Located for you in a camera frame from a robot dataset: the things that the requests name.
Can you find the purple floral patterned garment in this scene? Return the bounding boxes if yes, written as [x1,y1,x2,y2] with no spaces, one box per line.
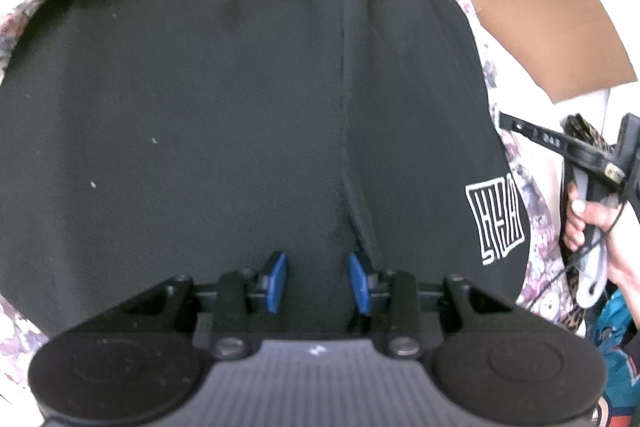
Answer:
[0,0,589,414]

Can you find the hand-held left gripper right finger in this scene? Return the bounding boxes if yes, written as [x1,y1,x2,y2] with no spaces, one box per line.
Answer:
[346,252,518,358]

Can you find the black drawstring shorts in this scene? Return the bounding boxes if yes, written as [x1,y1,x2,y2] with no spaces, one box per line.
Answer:
[0,0,532,339]

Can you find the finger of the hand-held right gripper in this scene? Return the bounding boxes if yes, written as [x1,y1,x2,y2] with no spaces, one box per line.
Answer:
[497,110,572,156]

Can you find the teal cartoon printed blanket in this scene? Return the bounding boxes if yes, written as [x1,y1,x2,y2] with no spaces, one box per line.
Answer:
[584,296,640,427]

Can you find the person's right hand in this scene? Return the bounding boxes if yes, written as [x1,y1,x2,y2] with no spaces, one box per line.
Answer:
[562,199,640,303]

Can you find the leopard print garment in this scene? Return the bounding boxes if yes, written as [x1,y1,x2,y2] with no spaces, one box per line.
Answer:
[559,113,617,339]

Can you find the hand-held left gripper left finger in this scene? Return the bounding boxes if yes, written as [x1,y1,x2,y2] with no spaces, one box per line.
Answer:
[122,251,290,358]

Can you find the long folded cardboard sheet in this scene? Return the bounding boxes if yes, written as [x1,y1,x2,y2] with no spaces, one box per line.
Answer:
[320,0,640,104]

